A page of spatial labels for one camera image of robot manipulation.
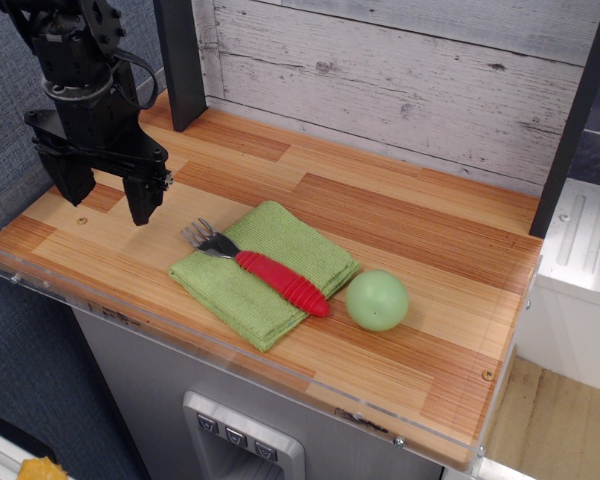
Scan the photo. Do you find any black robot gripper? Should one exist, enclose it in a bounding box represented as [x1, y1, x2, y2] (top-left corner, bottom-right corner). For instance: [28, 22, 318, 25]
[24, 74, 172, 226]

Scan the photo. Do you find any red handled metal fork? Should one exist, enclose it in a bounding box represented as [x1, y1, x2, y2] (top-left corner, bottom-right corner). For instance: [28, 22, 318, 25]
[181, 218, 329, 317]

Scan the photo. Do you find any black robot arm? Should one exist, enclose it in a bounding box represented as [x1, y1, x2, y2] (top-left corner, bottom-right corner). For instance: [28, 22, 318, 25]
[0, 1, 173, 226]

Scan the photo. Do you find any folded green cloth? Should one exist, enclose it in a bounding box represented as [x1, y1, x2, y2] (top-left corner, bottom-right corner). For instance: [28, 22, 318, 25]
[169, 201, 359, 352]

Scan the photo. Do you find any grey toy fridge cabinet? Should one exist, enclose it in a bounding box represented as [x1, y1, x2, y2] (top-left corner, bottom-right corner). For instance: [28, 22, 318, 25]
[76, 309, 443, 479]

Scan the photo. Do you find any black and white base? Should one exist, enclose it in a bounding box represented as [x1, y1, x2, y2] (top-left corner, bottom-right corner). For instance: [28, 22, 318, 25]
[0, 419, 57, 479]

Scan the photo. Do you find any yellow object at corner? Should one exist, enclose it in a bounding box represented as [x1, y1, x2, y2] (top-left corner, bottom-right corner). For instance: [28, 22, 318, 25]
[16, 457, 70, 480]

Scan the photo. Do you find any green ball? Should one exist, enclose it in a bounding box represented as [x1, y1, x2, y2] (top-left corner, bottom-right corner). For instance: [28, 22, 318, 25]
[345, 270, 410, 332]

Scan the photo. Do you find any white toy sink unit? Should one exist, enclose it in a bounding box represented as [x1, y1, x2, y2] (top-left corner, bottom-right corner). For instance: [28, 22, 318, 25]
[514, 180, 600, 389]

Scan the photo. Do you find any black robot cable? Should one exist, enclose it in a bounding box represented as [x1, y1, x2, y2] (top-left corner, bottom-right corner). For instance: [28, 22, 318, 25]
[113, 48, 160, 111]

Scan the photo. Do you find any right dark vertical post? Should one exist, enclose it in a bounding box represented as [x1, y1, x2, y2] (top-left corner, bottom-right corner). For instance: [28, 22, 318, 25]
[529, 22, 600, 239]

